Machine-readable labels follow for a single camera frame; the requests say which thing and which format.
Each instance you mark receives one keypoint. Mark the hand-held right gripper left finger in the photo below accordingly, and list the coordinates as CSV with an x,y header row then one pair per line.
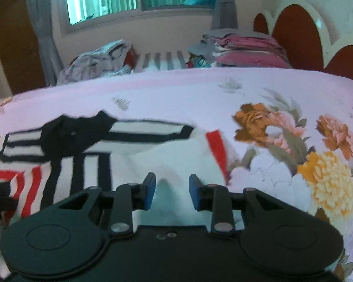
x,y
148,192

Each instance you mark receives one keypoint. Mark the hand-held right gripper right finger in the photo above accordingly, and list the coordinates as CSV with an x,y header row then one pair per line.
x,y
194,194

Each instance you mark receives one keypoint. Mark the black white red striped sweater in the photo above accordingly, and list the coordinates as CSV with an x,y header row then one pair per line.
x,y
85,152

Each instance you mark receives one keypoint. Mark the pile of crumpled grey clothes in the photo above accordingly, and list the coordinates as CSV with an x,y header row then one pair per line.
x,y
97,61

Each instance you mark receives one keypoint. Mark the stack of folded pink clothes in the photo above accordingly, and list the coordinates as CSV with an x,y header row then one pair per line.
x,y
247,50

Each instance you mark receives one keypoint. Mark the pink floral bedsheet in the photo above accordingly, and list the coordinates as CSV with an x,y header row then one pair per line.
x,y
170,97

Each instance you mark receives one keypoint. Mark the teal patterned cloth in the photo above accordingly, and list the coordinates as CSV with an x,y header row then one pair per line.
x,y
201,62

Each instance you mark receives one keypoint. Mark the grey white striped cloth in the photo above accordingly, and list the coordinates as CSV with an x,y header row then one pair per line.
x,y
161,60

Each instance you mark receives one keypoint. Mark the red and white scalloped headboard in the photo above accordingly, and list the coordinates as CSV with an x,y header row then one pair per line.
x,y
300,35

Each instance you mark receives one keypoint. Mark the grey curtain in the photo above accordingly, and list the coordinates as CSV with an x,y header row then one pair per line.
x,y
225,3
42,29

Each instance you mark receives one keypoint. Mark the brown wooden door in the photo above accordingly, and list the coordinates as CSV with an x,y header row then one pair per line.
x,y
14,44

